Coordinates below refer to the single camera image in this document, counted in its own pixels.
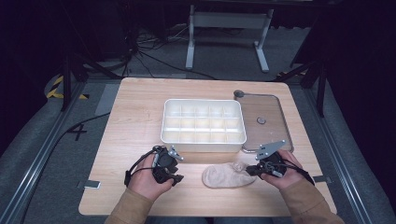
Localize person's left hand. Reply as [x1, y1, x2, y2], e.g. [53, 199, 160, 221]
[127, 153, 176, 202]

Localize small grey tape piece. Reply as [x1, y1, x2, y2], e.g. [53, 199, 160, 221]
[77, 179, 102, 190]
[312, 175, 332, 184]

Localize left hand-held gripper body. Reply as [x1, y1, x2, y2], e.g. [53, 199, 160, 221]
[151, 145, 185, 179]

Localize white metal stand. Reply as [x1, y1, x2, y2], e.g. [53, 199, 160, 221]
[185, 4, 276, 74]

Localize black tripod stand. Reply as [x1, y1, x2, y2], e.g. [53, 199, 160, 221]
[274, 58, 329, 119]
[60, 51, 123, 112]

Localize white divided storage box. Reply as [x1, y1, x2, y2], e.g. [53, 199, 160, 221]
[160, 98, 248, 153]

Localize long black floor cable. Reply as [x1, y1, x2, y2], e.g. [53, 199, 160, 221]
[19, 111, 111, 224]

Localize grey metal floor rail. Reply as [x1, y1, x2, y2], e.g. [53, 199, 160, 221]
[0, 79, 92, 224]
[303, 87, 375, 224]

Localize tangle of black floor cables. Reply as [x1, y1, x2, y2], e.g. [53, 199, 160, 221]
[122, 22, 219, 80]

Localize clear lid with grey knob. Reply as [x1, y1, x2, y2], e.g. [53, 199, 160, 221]
[233, 90, 294, 154]

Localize left hand-held gripper black cable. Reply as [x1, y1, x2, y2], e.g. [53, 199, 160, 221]
[123, 146, 163, 188]

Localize yellow black hazard tape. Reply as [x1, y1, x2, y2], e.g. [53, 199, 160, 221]
[46, 75, 90, 101]

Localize right hand-held gripper black cable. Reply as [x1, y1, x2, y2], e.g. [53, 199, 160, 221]
[279, 159, 316, 187]

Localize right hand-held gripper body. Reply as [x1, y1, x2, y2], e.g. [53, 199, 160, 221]
[255, 139, 288, 179]

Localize beige sock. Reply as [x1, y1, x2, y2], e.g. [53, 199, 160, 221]
[201, 161, 258, 189]

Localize person's right hand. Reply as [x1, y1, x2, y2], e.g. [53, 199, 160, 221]
[261, 148, 308, 191]

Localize hand-held gripper black cable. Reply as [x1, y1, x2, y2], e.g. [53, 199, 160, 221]
[279, 159, 316, 187]
[123, 146, 163, 188]

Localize grey floor sheet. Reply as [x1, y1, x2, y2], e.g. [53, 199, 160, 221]
[94, 83, 121, 117]

